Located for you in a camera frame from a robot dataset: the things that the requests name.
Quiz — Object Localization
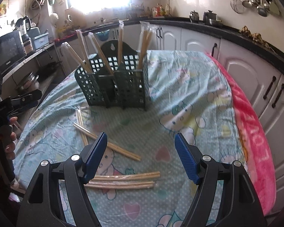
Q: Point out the black microwave oven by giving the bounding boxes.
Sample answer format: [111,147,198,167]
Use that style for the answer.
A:
[0,31,26,74]

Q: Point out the open shelf unit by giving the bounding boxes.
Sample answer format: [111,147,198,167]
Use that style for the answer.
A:
[0,41,62,104]

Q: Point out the pile of bamboo chopsticks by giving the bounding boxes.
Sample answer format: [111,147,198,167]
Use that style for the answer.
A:
[73,106,162,190]

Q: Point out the blue hanging bin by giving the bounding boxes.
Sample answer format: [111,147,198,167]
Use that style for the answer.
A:
[95,30,110,40]

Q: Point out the blue storage box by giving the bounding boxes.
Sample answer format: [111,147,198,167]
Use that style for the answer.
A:
[32,33,50,50]

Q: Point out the blender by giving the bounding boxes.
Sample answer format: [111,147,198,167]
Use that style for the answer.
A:
[15,16,32,36]

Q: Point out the ginger roots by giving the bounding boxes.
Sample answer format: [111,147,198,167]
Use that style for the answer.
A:
[239,26,274,50]

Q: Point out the condiment bottles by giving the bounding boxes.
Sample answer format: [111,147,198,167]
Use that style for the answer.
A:
[151,3,171,18]

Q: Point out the pink blanket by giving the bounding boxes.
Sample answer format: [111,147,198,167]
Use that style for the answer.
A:
[205,52,276,215]

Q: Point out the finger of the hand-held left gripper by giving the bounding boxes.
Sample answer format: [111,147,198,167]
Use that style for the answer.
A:
[11,89,42,103]
[11,99,39,111]

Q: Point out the wall picture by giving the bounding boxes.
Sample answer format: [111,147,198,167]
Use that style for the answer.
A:
[0,0,10,19]

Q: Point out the steel kettle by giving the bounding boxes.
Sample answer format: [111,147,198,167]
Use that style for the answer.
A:
[189,11,200,23]

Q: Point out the stacked steel pots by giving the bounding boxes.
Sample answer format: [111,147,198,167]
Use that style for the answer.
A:
[15,73,39,93]

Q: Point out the bamboo chopstick pair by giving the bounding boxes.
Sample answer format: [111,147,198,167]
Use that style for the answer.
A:
[143,27,157,59]
[77,30,91,62]
[63,42,93,74]
[138,21,149,68]
[118,21,125,64]
[88,33,114,75]

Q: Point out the cartoon print bedsheet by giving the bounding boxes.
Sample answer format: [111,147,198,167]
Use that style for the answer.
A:
[13,50,249,227]

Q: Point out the white plastic jug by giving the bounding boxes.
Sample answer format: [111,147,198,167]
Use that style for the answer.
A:
[65,8,87,29]

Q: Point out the green plastic utensil basket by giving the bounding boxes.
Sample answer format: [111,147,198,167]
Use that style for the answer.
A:
[74,41,149,111]

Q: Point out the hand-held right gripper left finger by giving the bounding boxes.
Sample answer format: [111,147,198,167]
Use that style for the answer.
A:
[16,131,108,227]

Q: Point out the person's left hand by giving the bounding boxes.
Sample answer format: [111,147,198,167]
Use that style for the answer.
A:
[3,116,18,162]

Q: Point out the pale spatula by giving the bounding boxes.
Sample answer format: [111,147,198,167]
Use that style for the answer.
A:
[271,0,281,16]

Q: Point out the steel pot with lid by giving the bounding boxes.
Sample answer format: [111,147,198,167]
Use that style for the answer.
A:
[203,10,218,24]

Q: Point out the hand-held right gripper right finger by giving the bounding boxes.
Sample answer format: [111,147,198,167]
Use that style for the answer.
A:
[175,132,268,227]

